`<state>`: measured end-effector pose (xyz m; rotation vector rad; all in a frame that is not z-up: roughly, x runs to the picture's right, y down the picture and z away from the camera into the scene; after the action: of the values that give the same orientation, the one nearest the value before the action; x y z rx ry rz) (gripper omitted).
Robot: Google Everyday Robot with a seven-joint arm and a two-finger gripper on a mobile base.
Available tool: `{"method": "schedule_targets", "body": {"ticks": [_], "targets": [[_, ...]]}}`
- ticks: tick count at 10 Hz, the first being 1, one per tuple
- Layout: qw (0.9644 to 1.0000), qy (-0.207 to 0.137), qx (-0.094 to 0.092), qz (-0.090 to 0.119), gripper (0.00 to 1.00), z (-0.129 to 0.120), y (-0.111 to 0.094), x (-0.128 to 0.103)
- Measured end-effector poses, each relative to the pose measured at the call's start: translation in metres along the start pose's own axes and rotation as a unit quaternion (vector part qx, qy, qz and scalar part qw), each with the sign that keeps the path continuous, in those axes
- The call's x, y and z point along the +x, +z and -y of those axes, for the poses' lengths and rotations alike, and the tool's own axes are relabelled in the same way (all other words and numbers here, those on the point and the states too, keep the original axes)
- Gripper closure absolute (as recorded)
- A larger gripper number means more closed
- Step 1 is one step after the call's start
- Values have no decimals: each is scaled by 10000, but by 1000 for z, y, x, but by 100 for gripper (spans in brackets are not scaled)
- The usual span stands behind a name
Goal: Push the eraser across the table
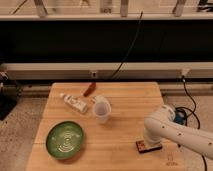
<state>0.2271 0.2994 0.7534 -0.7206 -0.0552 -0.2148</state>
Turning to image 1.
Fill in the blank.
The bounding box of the black orange eraser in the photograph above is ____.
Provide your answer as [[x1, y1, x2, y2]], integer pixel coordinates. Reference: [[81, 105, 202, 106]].
[[136, 140, 162, 154]]

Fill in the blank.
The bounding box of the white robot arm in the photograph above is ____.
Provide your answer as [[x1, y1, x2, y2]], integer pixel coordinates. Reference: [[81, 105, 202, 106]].
[[143, 105, 213, 160]]

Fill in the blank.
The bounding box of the clear plastic measuring cup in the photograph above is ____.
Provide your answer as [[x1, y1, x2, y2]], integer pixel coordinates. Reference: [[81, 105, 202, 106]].
[[92, 95, 112, 124]]

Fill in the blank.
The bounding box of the white plastic bottle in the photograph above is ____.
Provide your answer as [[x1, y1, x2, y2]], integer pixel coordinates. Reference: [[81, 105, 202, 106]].
[[60, 93, 88, 114]]

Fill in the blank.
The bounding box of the green ceramic bowl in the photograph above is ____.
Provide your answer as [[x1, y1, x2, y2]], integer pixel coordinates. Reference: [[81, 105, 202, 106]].
[[45, 121, 84, 160]]

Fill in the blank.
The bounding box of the blue connector box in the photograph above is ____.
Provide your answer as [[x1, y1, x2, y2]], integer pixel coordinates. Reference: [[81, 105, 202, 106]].
[[174, 112, 185, 125]]

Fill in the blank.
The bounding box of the black equipment at left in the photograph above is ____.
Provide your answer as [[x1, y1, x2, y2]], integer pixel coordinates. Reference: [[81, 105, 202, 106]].
[[0, 71, 21, 121]]

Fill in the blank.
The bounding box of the red-brown handled tool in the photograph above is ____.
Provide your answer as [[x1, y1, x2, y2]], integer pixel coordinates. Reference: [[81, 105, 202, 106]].
[[83, 82, 96, 97]]

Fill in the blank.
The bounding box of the white wall outlet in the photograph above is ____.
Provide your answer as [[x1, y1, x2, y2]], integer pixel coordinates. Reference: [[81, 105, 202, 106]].
[[92, 71, 97, 78]]

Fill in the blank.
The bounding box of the black cable to wall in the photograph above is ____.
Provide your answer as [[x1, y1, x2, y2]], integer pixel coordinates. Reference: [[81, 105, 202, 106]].
[[105, 10, 144, 82]]

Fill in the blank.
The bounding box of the black cable on floor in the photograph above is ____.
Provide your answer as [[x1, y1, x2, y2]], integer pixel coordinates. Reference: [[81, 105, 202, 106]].
[[175, 75, 208, 171]]

